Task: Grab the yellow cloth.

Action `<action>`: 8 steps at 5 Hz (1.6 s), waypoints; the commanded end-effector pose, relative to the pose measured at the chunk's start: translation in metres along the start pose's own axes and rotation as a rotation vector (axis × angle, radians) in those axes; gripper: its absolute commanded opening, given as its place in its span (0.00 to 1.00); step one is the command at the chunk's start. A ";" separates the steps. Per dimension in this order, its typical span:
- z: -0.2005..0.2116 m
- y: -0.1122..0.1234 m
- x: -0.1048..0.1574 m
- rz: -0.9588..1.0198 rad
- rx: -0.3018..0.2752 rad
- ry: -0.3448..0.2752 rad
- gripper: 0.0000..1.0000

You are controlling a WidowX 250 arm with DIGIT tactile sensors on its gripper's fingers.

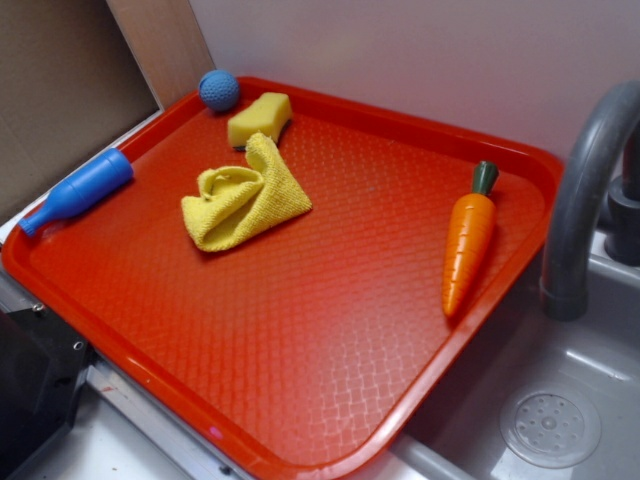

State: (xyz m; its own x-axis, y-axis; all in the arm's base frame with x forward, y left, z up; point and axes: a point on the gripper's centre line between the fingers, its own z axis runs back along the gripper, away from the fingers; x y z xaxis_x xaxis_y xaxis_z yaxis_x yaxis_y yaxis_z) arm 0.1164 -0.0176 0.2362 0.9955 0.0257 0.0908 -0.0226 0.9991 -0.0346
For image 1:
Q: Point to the orange toy carrot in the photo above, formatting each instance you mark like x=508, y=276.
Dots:
x=469, y=234

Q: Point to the yellow cloth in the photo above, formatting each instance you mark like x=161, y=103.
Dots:
x=236, y=203

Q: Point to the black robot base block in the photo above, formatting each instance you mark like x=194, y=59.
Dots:
x=43, y=368

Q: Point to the blue plastic bottle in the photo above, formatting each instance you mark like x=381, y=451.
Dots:
x=81, y=190

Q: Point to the grey toy sink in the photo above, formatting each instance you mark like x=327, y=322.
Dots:
x=535, y=398

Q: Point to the grey toy faucet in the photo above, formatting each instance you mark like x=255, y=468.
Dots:
x=600, y=183

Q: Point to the blue dimpled ball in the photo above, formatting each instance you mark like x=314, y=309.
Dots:
x=219, y=90

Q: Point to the yellow sponge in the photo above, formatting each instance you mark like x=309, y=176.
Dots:
x=270, y=114

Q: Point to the brown cardboard panel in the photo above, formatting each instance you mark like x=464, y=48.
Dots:
x=70, y=86

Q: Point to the red plastic tray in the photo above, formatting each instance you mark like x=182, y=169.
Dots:
x=302, y=352

